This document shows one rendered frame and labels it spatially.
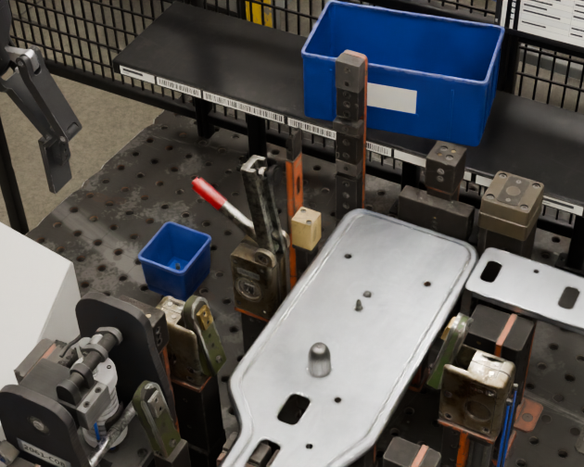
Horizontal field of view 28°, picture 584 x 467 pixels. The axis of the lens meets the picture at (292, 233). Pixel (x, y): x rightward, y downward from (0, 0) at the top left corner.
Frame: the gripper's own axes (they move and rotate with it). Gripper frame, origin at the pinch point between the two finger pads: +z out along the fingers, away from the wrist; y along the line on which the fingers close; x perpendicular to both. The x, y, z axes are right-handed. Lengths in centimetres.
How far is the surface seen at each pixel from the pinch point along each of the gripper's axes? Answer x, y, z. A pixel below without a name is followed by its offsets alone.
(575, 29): 90, 37, 28
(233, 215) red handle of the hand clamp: 34.9, 5.0, 35.4
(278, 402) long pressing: 15, 23, 46
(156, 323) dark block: 11.6, 6.9, 34.5
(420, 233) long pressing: 54, 27, 46
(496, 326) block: 43, 43, 48
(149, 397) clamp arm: 2.6, 11.3, 37.2
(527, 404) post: 53, 48, 76
